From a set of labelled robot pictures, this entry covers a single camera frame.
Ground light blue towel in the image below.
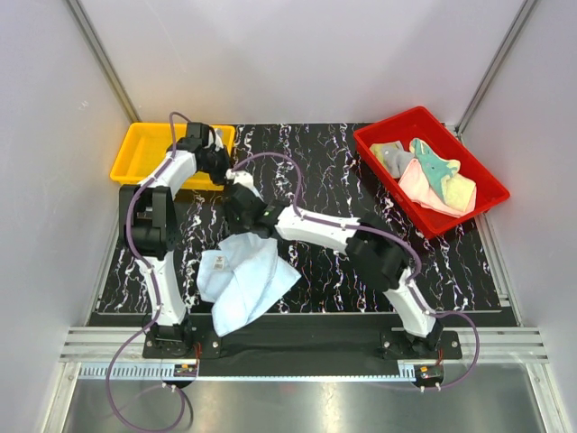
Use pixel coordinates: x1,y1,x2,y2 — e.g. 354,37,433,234
197,233,301,337

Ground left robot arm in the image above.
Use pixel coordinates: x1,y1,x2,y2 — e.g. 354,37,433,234
111,121,235,357

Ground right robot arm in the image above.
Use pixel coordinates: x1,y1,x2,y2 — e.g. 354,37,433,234
224,170,443,358

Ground yellow plastic bin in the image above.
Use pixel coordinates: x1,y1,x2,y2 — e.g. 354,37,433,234
110,123,236,191

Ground grey towel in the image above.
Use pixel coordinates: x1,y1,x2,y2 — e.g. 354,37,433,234
380,143,415,180

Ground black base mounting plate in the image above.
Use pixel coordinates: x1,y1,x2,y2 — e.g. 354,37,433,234
142,312,463,361

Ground left small electronics board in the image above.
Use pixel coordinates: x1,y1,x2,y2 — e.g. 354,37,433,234
173,362,199,378

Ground small electronics board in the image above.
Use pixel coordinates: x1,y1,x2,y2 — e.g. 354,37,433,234
173,362,199,378
416,364,444,382

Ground pink towel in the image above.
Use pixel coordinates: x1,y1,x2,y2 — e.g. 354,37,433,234
398,159,472,217

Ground red plastic bin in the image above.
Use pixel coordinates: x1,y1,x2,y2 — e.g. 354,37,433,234
353,106,510,239

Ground teal patterned towel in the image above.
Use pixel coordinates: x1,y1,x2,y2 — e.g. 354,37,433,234
409,138,461,196

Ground yellow-green towel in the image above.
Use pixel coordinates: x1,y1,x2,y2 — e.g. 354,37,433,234
441,173,477,213

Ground right small electronics board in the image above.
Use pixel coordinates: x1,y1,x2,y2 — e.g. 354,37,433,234
416,364,444,382

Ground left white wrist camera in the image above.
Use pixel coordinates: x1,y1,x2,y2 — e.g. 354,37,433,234
209,126,224,152

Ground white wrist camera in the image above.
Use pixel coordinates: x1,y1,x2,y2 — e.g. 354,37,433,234
209,126,224,152
225,169,253,188

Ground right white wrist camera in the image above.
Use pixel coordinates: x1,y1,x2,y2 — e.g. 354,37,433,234
225,169,253,188

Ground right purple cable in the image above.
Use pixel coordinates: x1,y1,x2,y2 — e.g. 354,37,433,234
229,152,481,392

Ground left corner aluminium post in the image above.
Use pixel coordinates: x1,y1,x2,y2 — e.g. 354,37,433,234
63,0,142,123

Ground corner aluminium post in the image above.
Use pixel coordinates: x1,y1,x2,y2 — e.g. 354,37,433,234
63,0,142,123
453,0,540,141

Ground aluminium frame rail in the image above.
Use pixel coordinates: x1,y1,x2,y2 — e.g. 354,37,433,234
60,327,548,382

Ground right corner aluminium post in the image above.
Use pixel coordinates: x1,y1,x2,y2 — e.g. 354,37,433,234
453,0,540,141

